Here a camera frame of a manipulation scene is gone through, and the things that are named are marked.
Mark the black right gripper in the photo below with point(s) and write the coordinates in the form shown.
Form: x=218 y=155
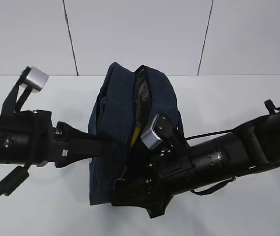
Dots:
x=170 y=175

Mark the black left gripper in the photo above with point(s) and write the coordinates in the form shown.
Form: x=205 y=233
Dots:
x=65 y=145

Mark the yellow lemon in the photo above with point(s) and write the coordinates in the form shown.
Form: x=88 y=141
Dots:
x=135 y=135

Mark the dark blue lunch bag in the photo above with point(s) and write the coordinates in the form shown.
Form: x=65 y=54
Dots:
x=114 y=116

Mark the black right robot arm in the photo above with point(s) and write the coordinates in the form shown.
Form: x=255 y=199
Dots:
x=250 y=148

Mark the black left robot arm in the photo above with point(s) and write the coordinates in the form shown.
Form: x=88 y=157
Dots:
x=32 y=134

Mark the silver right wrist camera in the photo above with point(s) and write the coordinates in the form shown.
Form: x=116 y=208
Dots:
x=160 y=131

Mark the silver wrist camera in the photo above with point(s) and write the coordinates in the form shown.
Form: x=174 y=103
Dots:
x=31 y=80
x=160 y=131

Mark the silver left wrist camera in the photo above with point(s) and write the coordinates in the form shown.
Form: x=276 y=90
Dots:
x=31 y=80

